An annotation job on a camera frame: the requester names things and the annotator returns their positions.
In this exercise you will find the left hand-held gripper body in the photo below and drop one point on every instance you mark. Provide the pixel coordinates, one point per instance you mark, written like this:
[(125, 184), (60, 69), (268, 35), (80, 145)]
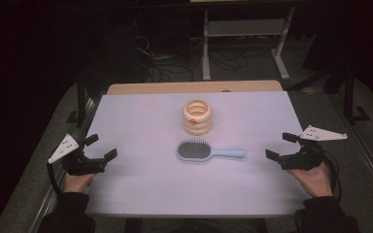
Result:
[(77, 163)]

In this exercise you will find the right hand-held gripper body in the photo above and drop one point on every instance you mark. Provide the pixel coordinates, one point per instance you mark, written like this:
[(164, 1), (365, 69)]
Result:
[(301, 160)]

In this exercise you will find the light blue hairbrush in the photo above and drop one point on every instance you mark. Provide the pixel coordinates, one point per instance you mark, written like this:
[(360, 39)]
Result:
[(196, 151)]

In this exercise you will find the cream ringed cup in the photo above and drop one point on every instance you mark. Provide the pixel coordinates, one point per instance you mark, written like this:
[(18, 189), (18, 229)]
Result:
[(196, 124)]

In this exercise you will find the person's left hand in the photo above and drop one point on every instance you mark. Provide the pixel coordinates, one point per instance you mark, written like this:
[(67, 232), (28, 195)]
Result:
[(77, 183)]

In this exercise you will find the person's right hand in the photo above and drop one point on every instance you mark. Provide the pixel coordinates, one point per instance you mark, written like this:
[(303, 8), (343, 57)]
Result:
[(314, 183)]

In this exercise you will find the black metal stand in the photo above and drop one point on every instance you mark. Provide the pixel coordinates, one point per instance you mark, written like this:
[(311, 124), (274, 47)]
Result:
[(81, 97), (349, 97)]

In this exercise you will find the white table mat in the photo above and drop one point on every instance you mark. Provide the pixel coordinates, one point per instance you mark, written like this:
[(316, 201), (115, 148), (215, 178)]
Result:
[(149, 181)]

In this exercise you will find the wooden table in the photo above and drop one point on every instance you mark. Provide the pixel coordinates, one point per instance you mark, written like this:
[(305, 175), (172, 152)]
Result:
[(175, 87)]

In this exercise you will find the white metal desk frame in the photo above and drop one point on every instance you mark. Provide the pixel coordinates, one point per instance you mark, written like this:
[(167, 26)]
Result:
[(246, 27)]

